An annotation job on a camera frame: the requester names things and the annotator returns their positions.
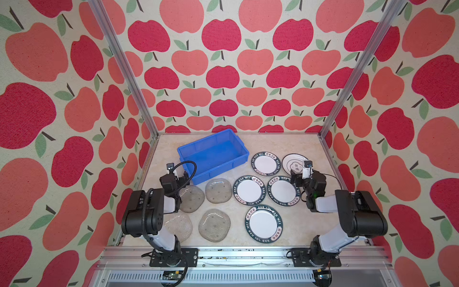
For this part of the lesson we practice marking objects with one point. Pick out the aluminium front rail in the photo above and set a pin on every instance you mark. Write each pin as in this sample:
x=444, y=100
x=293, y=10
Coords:
x=256, y=266

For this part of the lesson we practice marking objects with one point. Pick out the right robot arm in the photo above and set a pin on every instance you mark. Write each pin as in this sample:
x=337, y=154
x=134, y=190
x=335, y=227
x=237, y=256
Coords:
x=359, y=216

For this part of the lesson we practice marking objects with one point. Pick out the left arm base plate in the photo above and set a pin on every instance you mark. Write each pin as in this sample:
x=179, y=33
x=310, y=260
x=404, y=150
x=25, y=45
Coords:
x=187, y=257

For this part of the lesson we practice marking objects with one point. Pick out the blue plastic bin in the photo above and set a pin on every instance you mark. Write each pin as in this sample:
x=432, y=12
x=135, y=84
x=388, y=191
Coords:
x=213, y=155

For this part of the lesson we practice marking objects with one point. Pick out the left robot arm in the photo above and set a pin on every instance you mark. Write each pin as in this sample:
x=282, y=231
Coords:
x=145, y=211

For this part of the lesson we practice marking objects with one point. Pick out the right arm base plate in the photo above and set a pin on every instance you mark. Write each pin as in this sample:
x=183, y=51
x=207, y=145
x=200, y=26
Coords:
x=306, y=257

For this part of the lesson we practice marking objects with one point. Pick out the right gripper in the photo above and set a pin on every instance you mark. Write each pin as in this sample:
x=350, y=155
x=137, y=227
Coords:
x=299, y=180

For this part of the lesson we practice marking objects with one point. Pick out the aluminium post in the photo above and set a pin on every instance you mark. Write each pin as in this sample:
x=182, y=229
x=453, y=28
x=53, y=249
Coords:
x=101, y=15
x=391, y=12

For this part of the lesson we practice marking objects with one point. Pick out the right aluminium post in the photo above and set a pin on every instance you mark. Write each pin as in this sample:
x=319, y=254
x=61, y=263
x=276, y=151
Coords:
x=391, y=12

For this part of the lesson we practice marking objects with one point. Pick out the left aluminium post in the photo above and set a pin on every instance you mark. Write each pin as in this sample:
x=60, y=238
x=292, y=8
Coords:
x=101, y=15

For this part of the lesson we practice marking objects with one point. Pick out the white plate green rim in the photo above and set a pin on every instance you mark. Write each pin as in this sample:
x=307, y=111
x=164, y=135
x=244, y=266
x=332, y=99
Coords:
x=282, y=192
x=249, y=190
x=264, y=224
x=266, y=164

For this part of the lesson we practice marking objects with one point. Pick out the white plate black rim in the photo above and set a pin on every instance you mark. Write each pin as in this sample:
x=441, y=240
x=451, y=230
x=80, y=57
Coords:
x=294, y=162

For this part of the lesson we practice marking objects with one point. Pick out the clear glass plate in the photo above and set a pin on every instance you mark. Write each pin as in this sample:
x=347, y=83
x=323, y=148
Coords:
x=218, y=191
x=178, y=224
x=214, y=225
x=192, y=198

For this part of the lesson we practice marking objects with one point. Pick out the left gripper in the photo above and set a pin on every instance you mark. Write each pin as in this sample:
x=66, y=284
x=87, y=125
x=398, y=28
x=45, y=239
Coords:
x=178, y=183

